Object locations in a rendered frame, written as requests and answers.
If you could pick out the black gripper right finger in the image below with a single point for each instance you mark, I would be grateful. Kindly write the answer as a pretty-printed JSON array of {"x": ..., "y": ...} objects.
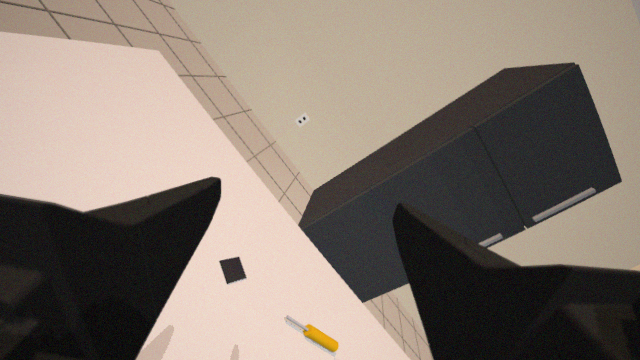
[{"x": 476, "y": 305}]

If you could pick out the yellow-handled screwdriver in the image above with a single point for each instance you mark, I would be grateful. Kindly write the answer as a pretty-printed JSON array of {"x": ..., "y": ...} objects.
[{"x": 316, "y": 335}]

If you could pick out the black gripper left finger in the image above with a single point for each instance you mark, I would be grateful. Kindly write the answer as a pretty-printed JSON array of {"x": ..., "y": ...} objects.
[{"x": 112, "y": 268}]

